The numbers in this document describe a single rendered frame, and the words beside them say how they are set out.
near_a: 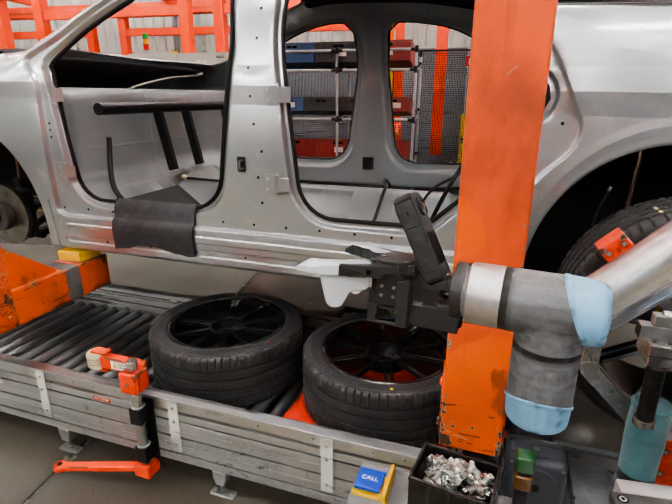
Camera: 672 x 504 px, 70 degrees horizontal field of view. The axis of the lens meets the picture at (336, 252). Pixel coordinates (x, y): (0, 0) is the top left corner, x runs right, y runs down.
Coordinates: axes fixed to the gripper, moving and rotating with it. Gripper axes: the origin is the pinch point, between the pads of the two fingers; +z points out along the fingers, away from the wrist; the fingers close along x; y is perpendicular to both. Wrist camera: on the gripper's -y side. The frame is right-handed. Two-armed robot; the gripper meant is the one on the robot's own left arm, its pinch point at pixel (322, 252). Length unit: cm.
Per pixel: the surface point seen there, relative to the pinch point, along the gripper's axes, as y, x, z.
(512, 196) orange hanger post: -7, 56, -19
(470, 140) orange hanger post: -19, 53, -9
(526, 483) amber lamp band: 58, 51, -30
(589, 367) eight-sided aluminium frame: 37, 79, -41
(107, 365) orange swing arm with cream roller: 70, 60, 120
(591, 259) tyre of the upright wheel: 10, 84, -38
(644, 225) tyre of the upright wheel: -1, 85, -49
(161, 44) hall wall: -242, 794, 832
